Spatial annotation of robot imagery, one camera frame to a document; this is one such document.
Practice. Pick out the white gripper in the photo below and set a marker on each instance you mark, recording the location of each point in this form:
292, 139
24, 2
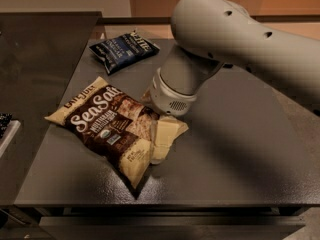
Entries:
167, 99

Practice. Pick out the brown sea salt chip bag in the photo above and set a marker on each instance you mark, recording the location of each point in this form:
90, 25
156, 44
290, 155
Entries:
112, 124

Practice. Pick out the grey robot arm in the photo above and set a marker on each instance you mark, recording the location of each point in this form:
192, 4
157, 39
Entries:
212, 33

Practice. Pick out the blue kettle chip bag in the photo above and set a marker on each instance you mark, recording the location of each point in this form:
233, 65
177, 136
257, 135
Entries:
123, 51

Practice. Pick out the white tray with black items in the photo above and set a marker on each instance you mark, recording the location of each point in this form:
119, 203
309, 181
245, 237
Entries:
8, 132

